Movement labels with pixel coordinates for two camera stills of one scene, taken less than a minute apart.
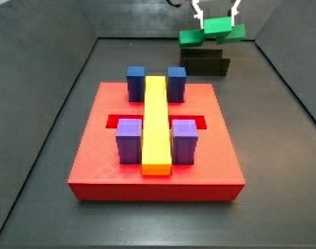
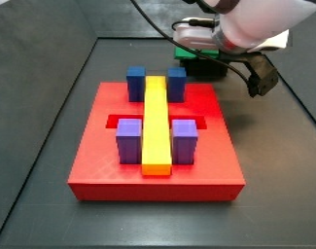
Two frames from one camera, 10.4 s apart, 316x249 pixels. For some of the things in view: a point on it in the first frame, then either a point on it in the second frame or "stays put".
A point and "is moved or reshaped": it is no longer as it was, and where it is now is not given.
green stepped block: x=217 y=28 is moved or reshaped
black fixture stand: x=203 y=62 stays put
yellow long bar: x=156 y=148 stays put
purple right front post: x=183 y=141 stays put
